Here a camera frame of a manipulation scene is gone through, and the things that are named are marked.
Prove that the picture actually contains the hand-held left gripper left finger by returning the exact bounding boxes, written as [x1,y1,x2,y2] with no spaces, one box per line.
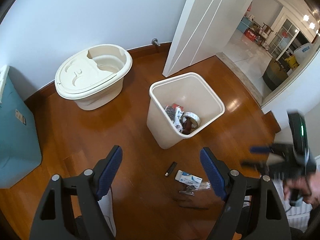
[29,145,123,240]

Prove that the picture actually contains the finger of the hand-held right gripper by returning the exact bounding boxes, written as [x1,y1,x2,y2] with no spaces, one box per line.
[240,161,269,174]
[250,144,278,155]

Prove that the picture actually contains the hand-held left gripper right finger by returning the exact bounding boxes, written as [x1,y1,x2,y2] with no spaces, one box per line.
[200,147,292,240]

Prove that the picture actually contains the blue and white packet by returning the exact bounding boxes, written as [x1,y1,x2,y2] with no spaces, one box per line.
[174,170,203,188]

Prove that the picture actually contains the metal binder clip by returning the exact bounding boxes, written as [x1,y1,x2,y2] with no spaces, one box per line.
[179,185,195,196]

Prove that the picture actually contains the black lighter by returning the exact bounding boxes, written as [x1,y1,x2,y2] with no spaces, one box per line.
[164,162,177,177]

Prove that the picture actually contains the clear tape roll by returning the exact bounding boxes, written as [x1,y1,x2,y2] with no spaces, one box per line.
[180,112,201,129]

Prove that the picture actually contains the beige plastic waste bin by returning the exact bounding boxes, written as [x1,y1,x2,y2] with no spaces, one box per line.
[146,72,226,150]

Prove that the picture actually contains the black and white printed wrapper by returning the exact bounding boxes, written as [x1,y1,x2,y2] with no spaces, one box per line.
[173,106,185,130]

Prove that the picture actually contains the grey speckled packet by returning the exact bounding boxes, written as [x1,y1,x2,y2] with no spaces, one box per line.
[164,106,177,123]

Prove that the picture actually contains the person's right hand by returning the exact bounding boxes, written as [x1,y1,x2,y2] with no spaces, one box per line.
[284,172,320,205]

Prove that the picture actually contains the clear plastic sleeve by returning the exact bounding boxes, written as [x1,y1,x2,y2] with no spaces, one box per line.
[192,181,212,192]

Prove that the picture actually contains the white slipper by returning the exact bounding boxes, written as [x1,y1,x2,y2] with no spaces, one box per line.
[96,186,117,238]

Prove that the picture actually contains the white louvered closet door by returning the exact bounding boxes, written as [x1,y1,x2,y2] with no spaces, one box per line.
[271,176,315,222]

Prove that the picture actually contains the dark round basket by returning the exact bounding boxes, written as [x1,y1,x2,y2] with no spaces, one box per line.
[262,59,290,92]

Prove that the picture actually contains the yellow bag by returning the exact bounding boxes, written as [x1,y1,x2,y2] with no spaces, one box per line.
[285,55,299,68]

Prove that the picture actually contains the white and blue box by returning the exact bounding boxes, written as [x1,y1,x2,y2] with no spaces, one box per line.
[295,42,313,60]

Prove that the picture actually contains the teal storage box white lid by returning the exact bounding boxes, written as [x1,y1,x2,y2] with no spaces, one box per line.
[0,65,42,189]

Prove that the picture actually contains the beige foot bath tub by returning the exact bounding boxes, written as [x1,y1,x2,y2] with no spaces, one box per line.
[54,44,133,111]

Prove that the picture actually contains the glass panel door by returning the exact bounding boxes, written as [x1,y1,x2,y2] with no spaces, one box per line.
[271,15,300,60]

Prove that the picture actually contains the dark wooden chair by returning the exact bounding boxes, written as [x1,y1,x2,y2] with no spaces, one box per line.
[261,23,274,40]

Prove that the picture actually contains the teal storage bins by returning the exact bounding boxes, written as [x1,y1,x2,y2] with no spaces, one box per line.
[237,20,249,33]

